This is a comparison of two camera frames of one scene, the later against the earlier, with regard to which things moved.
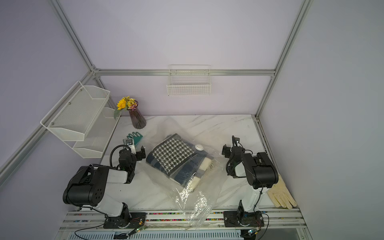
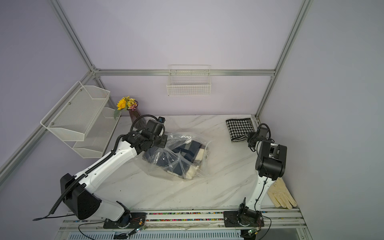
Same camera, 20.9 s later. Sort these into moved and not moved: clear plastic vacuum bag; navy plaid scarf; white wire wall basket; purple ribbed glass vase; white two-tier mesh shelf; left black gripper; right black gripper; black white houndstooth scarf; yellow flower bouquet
Moved: black white houndstooth scarf; right black gripper; navy plaid scarf; clear plastic vacuum bag; left black gripper
Not moved: white wire wall basket; yellow flower bouquet; white two-tier mesh shelf; purple ribbed glass vase
